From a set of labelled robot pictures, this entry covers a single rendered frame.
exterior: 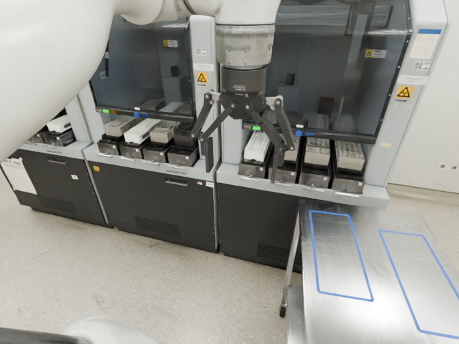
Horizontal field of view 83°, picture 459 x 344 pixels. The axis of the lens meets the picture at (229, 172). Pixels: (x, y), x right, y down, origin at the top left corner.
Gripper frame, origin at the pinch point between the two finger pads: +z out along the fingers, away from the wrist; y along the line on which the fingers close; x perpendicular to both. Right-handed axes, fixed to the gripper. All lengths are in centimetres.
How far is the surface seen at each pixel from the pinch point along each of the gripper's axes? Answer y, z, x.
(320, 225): 22, 38, 30
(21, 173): -179, 74, 66
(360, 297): 33, 38, 5
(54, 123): -136, 33, 71
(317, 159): 21, 35, 74
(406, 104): 50, 5, 75
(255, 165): -8, 39, 67
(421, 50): 48, -15, 75
